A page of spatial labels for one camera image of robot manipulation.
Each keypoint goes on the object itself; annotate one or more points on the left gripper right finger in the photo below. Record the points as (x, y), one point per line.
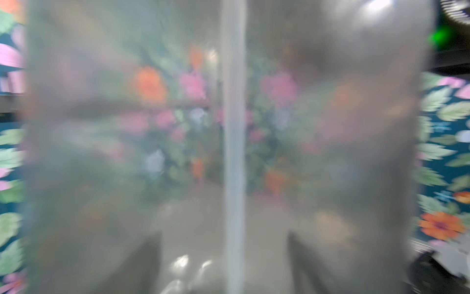
(309, 274)

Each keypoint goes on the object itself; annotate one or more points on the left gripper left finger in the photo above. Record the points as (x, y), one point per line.
(139, 272)

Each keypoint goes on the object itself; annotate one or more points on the grey translucent spray bottle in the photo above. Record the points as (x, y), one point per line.
(222, 147)

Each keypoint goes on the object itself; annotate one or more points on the white spray nozzle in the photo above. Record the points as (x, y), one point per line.
(233, 54)

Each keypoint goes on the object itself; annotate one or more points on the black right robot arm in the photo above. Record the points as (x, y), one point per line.
(451, 39)

